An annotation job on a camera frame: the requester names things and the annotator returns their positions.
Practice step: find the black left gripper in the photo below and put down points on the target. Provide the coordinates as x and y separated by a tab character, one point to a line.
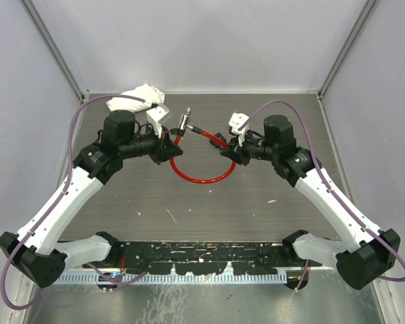
165	148

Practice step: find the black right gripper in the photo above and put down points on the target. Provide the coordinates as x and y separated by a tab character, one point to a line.
237	154

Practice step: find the red cable lock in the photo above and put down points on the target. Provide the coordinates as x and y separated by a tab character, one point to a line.
199	170

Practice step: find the white cloth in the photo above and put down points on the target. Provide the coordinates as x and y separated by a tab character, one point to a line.
136	100

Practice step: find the black padlock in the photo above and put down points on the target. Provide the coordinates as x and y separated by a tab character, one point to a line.
218	141

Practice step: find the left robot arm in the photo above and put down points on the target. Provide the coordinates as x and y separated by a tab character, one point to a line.
38	253

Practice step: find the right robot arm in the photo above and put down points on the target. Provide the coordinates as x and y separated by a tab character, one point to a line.
364	251

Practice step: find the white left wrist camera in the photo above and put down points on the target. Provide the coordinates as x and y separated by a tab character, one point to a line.
157	116

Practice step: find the blue slotted cable duct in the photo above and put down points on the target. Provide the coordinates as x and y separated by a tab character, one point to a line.
228	277

